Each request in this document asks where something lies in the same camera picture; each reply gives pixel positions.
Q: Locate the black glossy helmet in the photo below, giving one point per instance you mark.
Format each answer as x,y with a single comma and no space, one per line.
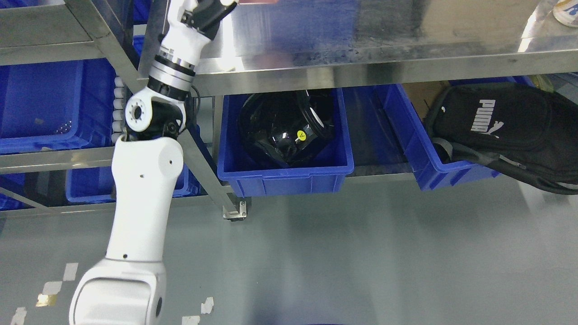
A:
287,129

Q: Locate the black Puma backpack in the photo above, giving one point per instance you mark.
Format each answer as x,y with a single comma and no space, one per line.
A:
520,131

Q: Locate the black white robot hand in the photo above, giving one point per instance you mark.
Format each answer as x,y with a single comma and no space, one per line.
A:
206,17

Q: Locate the white cup on table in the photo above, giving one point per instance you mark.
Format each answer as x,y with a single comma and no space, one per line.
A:
566,12

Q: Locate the blue bin lower left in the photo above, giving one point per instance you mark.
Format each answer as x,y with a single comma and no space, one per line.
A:
95,185

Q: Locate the steel table foot bracket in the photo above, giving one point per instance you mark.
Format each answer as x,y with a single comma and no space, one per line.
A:
237,213

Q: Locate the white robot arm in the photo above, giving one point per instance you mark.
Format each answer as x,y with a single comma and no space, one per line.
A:
128,286

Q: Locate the blue bin with backpack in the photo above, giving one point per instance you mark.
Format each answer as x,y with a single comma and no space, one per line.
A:
429,171

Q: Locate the blue bin with helmet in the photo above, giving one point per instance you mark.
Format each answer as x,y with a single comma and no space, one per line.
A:
325,174

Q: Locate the pink plastic storage box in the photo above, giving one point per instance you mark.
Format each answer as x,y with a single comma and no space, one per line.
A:
258,2

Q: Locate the blue bin left shelf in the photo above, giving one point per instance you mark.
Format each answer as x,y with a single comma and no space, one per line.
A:
56,106

